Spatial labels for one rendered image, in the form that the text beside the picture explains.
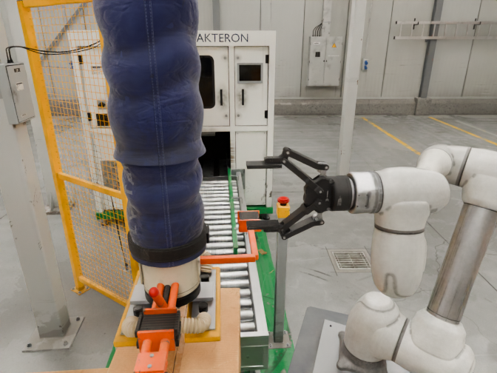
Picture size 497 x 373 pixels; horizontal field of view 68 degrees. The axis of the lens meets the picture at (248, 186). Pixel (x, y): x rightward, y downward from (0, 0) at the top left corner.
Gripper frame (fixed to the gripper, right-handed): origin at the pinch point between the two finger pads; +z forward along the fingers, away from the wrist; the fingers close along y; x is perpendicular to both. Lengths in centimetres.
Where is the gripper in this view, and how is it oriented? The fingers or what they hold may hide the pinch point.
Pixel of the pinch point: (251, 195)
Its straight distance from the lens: 76.6
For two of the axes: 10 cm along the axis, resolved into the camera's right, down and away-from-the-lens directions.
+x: -0.8, -3.7, 9.3
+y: 0.0, 9.3, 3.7
